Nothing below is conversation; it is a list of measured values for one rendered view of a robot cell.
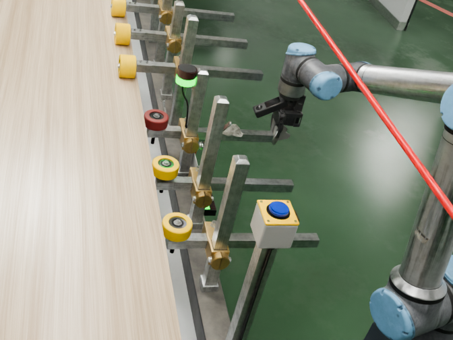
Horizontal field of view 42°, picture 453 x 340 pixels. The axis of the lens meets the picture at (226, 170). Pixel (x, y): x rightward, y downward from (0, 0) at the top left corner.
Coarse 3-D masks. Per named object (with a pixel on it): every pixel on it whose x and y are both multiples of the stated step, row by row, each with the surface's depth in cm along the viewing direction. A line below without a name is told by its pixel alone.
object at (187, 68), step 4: (184, 64) 181; (188, 64) 181; (180, 68) 178; (184, 68) 179; (188, 68) 179; (192, 68) 180; (188, 72) 177; (192, 72) 178; (192, 88) 184; (184, 96) 185; (188, 108) 188
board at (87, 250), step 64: (0, 0) 237; (64, 0) 249; (0, 64) 200; (64, 64) 208; (0, 128) 172; (64, 128) 178; (128, 128) 185; (0, 192) 151; (64, 192) 156; (128, 192) 161; (0, 256) 135; (64, 256) 139; (128, 256) 143; (0, 320) 122; (64, 320) 125; (128, 320) 128
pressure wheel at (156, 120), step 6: (144, 114) 192; (150, 114) 193; (156, 114) 192; (162, 114) 194; (150, 120) 190; (156, 120) 190; (162, 120) 191; (168, 120) 193; (150, 126) 190; (156, 126) 190; (162, 126) 191
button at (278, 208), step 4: (272, 204) 116; (276, 204) 116; (280, 204) 116; (284, 204) 117; (272, 208) 115; (276, 208) 115; (280, 208) 115; (284, 208) 116; (288, 208) 116; (272, 212) 115; (276, 212) 115; (280, 212) 114; (284, 212) 115; (288, 212) 115; (276, 216) 115; (280, 216) 115; (284, 216) 115
